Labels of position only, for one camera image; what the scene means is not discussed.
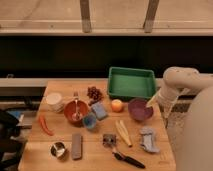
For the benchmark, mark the orange-brown bowl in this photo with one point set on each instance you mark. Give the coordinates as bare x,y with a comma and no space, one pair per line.
74,112

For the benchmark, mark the green plastic tray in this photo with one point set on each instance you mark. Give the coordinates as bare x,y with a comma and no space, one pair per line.
127,83

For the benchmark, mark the purple bowl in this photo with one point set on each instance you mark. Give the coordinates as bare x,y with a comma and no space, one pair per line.
138,110

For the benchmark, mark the red chili pepper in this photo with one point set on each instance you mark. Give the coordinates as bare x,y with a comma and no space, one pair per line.
44,127

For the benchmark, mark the blue sponge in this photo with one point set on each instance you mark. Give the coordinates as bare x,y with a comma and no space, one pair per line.
99,110

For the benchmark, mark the black chair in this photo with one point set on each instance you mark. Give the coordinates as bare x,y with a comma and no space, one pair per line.
8,128

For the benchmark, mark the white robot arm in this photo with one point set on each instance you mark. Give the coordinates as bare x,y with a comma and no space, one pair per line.
196,152

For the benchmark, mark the metal fork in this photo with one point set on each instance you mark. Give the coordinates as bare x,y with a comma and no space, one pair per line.
76,104

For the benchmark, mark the yellow-red apple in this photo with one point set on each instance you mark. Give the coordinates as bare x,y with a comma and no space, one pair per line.
117,105

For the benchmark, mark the grey-blue cloth toy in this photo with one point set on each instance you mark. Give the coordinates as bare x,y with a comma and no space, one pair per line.
148,140

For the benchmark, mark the yellow banana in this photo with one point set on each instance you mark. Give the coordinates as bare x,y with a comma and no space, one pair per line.
123,132

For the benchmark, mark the bunch of dark grapes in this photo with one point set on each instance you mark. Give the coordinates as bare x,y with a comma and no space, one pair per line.
94,94

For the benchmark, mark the small metal cup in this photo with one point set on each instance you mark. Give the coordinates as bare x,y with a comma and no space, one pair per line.
58,149

